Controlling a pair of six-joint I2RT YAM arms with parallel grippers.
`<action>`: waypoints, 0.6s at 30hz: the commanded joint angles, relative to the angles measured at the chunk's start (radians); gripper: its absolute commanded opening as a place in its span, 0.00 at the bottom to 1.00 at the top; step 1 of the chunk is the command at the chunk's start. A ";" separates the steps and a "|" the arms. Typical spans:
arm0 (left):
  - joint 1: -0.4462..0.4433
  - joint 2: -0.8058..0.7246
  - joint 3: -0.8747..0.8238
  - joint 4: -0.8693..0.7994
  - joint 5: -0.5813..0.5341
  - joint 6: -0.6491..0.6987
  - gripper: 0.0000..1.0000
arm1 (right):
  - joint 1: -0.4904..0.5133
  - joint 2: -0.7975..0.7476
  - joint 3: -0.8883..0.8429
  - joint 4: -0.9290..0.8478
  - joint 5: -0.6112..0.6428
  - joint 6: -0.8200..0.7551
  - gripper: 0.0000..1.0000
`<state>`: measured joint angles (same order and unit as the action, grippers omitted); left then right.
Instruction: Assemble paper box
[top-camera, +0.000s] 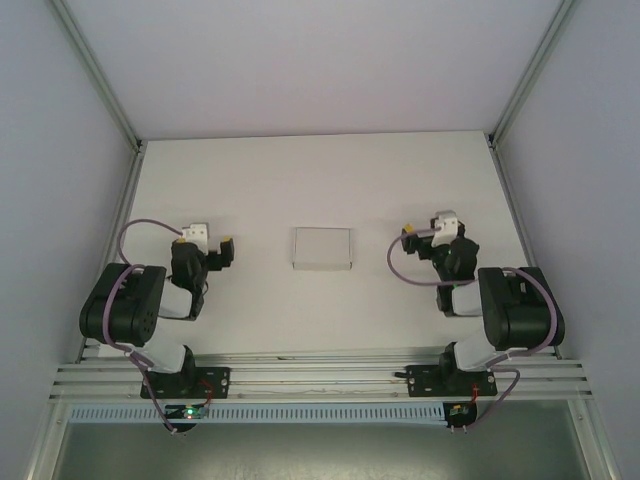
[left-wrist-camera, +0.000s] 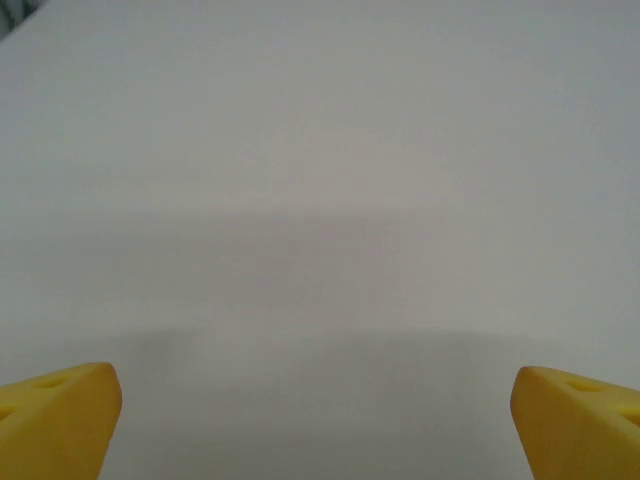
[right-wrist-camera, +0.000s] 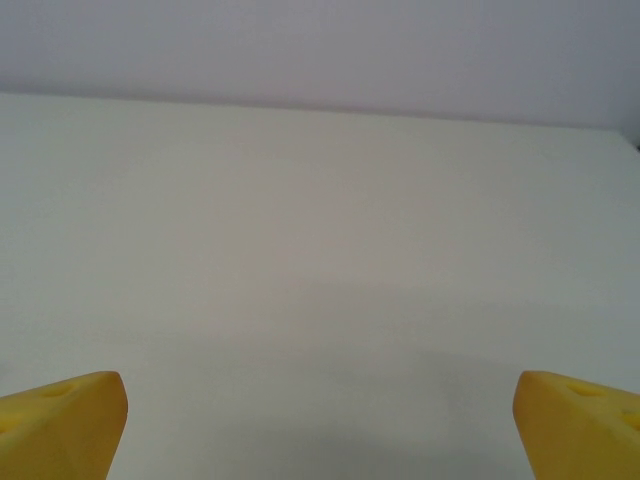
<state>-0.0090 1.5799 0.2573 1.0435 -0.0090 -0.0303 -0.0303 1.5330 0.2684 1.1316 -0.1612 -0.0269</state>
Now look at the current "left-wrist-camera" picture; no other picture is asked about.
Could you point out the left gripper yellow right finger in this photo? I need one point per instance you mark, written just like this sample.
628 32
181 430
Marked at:
580 430

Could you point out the white cardboard paper box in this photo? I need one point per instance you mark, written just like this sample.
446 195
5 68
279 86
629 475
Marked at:
320 175

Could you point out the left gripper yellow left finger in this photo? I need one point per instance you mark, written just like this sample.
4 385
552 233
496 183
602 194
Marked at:
55 425

